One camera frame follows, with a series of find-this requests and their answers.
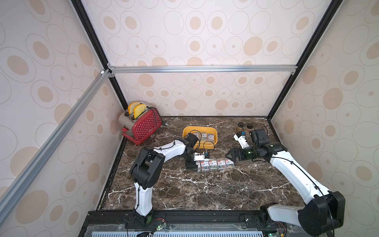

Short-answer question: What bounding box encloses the clear paper clip box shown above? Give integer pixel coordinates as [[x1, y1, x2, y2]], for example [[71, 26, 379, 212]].
[[195, 161, 201, 172], [217, 159, 227, 170], [225, 158, 235, 169], [209, 159, 218, 170], [200, 161, 210, 172]]

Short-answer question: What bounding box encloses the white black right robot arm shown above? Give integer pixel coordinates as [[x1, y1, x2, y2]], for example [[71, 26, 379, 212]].
[[226, 142, 345, 237]]

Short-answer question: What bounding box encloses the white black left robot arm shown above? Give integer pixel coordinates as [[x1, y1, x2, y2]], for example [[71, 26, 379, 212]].
[[130, 135, 199, 219]]

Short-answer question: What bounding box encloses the yellow plastic storage tray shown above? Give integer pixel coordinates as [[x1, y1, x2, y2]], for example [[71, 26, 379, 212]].
[[182, 126, 218, 149]]

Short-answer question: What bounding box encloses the brown spice jar left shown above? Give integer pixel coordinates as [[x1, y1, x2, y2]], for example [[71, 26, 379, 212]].
[[236, 122, 245, 132]]

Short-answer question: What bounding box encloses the brown spice jar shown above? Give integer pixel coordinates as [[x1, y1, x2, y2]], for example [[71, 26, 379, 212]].
[[236, 122, 245, 132], [246, 123, 255, 132]]

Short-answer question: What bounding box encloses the brown spice jar right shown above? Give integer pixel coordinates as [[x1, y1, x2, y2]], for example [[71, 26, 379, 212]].
[[246, 123, 255, 132]]

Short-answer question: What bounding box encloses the red polka dot toaster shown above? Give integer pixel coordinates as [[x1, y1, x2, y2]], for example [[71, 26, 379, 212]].
[[118, 101, 163, 145]]

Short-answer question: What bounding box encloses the yellow toast slice right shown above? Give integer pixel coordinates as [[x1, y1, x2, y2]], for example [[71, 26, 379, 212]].
[[133, 104, 147, 119]]

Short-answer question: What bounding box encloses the yellow toast slice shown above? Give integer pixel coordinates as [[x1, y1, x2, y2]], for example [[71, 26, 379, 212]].
[[133, 104, 147, 119], [128, 101, 141, 115]]

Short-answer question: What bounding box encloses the yellow toast slice left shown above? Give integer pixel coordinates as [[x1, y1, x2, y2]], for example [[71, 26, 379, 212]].
[[128, 101, 141, 115]]

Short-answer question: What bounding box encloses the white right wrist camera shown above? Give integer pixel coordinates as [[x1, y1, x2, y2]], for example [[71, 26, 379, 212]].
[[233, 128, 270, 149]]

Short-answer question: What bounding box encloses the horizontal aluminium frame bar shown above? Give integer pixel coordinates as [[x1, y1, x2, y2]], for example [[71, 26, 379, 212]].
[[103, 65, 298, 74]]

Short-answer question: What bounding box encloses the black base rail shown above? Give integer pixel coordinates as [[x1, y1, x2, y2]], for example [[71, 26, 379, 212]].
[[79, 210, 308, 237]]

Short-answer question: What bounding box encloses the diagonal aluminium frame bar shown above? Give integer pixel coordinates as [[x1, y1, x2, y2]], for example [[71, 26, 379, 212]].
[[1, 69, 111, 225]]

